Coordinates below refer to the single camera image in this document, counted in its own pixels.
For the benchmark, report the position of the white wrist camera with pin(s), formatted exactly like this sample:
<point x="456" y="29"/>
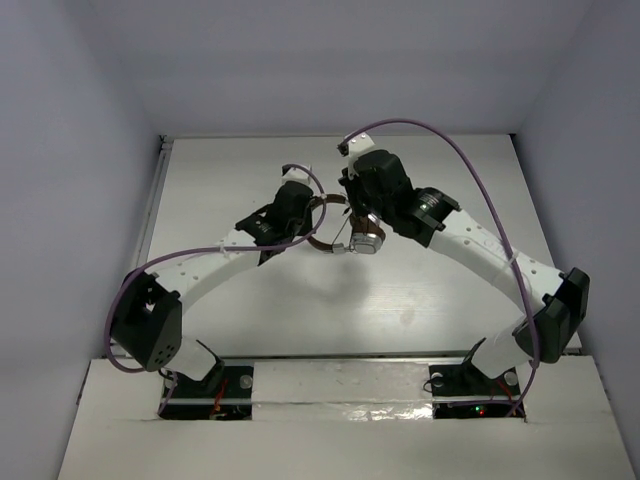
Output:
<point x="352" y="149"/>
<point x="296" y="173"/>

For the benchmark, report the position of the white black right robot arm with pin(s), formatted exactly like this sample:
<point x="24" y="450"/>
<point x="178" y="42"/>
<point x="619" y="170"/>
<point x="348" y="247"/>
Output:
<point x="553" y="302"/>

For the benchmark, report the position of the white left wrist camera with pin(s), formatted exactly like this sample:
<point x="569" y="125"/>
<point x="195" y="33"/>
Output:
<point x="296" y="173"/>

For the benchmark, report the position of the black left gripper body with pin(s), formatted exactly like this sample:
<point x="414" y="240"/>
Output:
<point x="304" y="214"/>

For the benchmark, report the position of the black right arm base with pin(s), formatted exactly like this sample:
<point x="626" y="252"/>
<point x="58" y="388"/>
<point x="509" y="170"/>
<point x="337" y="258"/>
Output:
<point x="461" y="391"/>

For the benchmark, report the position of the white front board with tape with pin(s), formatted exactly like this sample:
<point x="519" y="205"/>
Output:
<point x="347" y="419"/>

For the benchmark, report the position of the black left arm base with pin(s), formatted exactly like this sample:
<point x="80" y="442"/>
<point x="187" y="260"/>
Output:
<point x="224" y="395"/>

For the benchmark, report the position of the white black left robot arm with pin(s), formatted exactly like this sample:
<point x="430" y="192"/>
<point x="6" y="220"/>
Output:
<point x="147" y="318"/>

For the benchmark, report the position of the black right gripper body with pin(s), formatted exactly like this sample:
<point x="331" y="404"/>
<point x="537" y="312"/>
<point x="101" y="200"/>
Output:
<point x="361" y="201"/>

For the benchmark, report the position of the brown silver headphones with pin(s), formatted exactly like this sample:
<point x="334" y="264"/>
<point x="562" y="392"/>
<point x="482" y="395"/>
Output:
<point x="366" y="237"/>

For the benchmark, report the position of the aluminium rail left table edge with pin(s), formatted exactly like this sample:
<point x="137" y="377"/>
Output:
<point x="142" y="245"/>

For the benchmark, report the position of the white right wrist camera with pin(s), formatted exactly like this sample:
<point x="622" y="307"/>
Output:
<point x="352" y="149"/>

